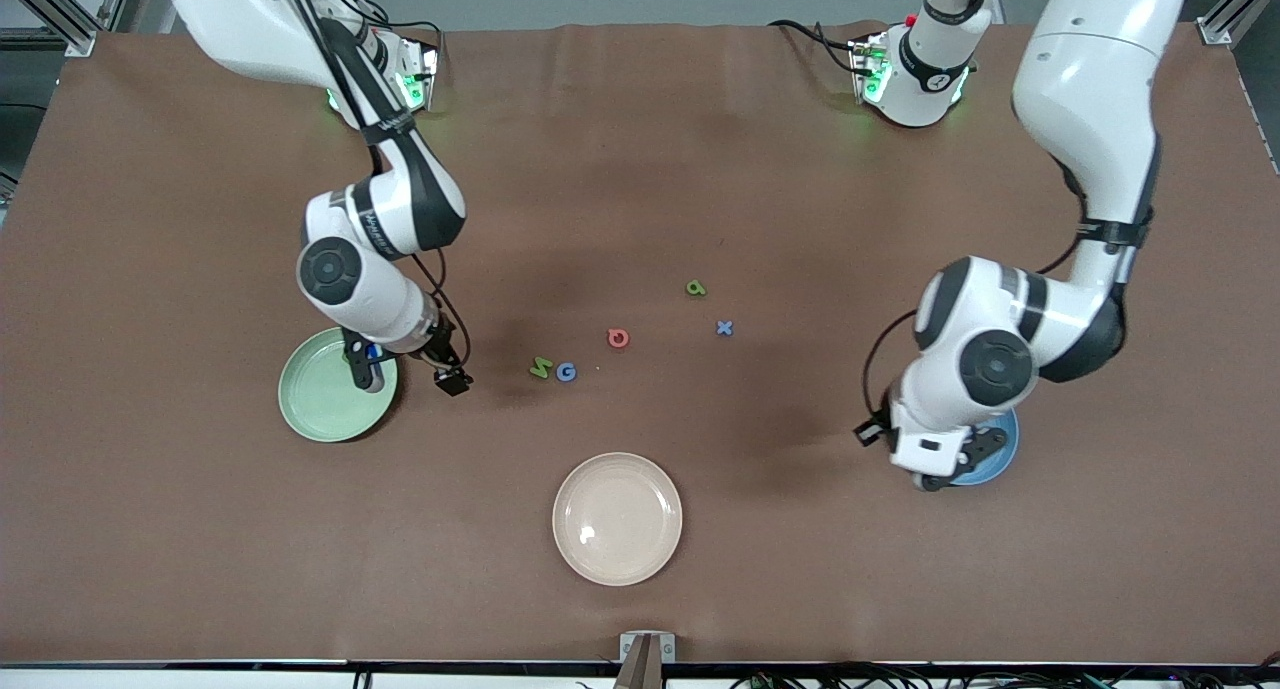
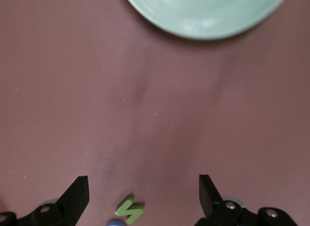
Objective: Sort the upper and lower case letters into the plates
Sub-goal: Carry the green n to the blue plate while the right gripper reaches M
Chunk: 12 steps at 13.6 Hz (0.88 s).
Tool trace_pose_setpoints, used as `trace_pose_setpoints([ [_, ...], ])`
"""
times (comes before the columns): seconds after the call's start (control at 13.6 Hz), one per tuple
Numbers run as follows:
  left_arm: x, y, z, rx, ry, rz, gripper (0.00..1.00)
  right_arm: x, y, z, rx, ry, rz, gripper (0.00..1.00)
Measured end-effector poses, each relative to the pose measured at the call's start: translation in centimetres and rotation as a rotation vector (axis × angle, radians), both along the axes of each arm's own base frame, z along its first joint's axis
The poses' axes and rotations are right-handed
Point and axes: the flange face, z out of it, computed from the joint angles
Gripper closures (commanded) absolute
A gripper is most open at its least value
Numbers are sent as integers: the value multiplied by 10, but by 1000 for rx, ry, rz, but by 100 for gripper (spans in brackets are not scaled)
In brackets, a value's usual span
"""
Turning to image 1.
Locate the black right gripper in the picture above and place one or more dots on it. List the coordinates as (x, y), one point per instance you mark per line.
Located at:
(437, 354)

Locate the green letter N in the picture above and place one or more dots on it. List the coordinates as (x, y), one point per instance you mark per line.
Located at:
(540, 368)

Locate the blue letter G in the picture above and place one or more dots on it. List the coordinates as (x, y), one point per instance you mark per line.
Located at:
(566, 372)

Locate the red letter Q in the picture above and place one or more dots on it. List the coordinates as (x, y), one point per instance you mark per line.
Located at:
(613, 338)

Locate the green letter p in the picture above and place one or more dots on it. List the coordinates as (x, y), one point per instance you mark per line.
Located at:
(696, 288)

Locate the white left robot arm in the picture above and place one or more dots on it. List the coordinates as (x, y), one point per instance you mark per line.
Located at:
(1090, 89)

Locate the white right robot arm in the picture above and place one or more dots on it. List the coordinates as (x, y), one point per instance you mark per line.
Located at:
(380, 299)

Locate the blue plate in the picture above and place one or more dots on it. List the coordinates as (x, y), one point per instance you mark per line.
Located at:
(1003, 459)

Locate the green plate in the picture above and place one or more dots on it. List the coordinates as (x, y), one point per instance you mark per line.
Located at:
(320, 399)

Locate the beige plate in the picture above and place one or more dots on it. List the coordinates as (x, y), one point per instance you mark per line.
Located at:
(617, 519)

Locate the brown table mat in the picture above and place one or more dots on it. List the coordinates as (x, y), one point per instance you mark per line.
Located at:
(300, 569)

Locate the metal bracket with wedge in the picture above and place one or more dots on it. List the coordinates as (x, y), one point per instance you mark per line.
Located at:
(647, 649)

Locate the white table edge rail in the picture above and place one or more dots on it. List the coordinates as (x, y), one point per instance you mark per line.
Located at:
(200, 679)

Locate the aluminium frame profile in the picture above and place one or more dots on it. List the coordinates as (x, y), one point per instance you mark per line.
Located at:
(80, 41)
(1215, 31)

